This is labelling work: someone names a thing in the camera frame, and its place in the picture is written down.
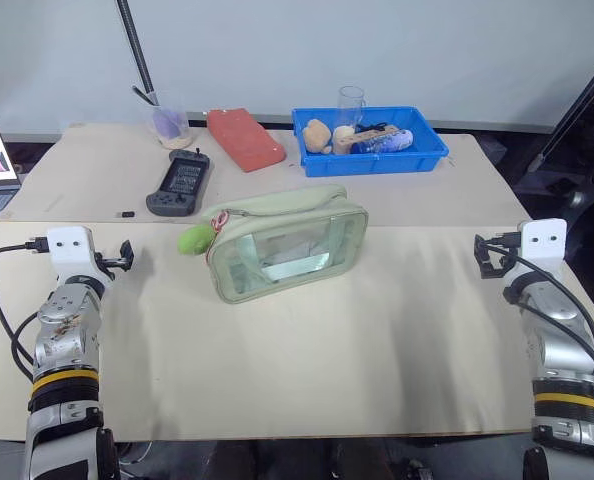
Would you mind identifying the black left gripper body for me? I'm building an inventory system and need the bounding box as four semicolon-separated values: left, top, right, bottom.
92;251;128;282

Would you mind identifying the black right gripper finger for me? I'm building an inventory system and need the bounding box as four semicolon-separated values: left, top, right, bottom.
478;258;504;280
473;233;494;262

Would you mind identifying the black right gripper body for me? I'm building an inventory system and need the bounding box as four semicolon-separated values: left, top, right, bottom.
487;243;519;281

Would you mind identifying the clear green zipper pouch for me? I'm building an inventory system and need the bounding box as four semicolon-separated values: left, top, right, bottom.
199;183;370;306

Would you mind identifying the green plush ball charm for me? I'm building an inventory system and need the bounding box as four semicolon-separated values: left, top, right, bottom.
177;224;218;258

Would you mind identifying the grey handheld game controller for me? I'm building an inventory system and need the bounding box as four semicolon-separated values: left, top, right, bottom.
145;147;213;218

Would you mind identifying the clear beaker with purple item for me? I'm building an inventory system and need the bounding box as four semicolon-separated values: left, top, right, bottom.
150;98;193;150

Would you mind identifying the blue plastic bin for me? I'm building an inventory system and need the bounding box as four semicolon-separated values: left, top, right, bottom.
291;105;451;178

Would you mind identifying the blue white plastic bottle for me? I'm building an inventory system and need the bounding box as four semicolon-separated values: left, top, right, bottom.
351;128;415;156

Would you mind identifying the wooden ruler block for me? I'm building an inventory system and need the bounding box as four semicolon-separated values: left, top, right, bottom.
333;126;403;155

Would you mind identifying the red brick block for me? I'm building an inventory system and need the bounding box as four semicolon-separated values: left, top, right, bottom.
206;106;288;174

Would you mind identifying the clear glass cup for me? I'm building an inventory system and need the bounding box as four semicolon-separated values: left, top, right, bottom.
336;85;369;132

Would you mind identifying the black ribbed stand pole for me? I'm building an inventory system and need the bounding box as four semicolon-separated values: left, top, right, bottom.
115;0;159;107

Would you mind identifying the tan plush toy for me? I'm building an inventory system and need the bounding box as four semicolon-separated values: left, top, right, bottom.
302;118;335;154

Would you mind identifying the large beige table board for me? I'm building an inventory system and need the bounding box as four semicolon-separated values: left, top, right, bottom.
0;219;594;443

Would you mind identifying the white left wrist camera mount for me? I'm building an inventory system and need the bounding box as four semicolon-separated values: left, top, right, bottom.
46;225;99;277

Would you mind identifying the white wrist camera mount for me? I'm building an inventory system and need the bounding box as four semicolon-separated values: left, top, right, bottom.
520;218;569;274
46;225;99;277

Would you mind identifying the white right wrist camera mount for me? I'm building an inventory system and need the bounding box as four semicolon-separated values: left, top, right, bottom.
520;218;569;274

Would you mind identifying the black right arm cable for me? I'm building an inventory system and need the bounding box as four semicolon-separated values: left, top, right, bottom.
494;230;594;401

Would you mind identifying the thin white cable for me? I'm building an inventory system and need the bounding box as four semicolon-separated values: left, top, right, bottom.
119;441;154;469

